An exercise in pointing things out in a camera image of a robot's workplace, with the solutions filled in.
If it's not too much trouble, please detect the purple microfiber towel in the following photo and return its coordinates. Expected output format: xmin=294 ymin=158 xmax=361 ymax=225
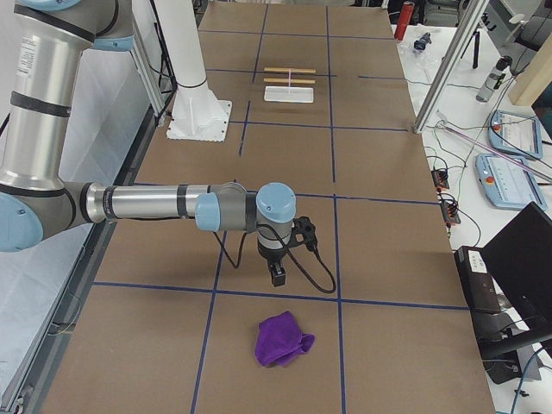
xmin=254 ymin=310 xmax=316 ymax=367

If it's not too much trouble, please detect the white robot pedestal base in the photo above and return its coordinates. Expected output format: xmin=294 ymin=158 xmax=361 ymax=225
xmin=154 ymin=0 xmax=232 ymax=142

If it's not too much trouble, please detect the upper blue teach pendant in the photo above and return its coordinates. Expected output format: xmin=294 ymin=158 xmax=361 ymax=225
xmin=488 ymin=110 xmax=543 ymax=160

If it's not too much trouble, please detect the aluminium frame post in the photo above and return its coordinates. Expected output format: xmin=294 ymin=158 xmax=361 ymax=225
xmin=413 ymin=0 xmax=489 ymax=134

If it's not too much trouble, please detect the red cylinder bottle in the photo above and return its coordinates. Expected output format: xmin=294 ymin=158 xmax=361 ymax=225
xmin=394 ymin=1 xmax=415 ymax=41

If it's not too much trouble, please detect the lower blue teach pendant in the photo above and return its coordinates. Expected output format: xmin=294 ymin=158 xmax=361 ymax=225
xmin=475 ymin=154 xmax=548 ymax=210

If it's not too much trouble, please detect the orange black connector strip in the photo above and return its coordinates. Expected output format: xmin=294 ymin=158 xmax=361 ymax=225
xmin=430 ymin=168 xmax=461 ymax=229

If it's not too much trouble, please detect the white wooden towel rack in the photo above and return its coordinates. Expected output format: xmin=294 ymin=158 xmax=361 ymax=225
xmin=263 ymin=66 xmax=317 ymax=104

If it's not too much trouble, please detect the blue teach pendant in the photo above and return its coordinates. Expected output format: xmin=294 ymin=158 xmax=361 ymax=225
xmin=475 ymin=154 xmax=548 ymax=210
xmin=488 ymin=110 xmax=543 ymax=160

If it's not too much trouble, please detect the black box with label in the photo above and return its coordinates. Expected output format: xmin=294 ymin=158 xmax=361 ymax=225
xmin=454 ymin=246 xmax=502 ymax=315

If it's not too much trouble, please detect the black computer monitor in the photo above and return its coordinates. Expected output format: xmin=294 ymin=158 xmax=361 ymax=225
xmin=480 ymin=202 xmax=551 ymax=359

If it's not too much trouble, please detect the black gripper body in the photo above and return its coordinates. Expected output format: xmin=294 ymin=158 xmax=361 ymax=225
xmin=257 ymin=233 xmax=286 ymax=271

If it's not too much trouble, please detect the black blue handheld tool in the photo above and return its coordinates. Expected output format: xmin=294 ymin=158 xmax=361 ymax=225
xmin=413 ymin=32 xmax=431 ymax=53

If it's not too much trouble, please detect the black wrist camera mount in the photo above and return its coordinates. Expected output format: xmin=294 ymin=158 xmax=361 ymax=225
xmin=289 ymin=216 xmax=318 ymax=253

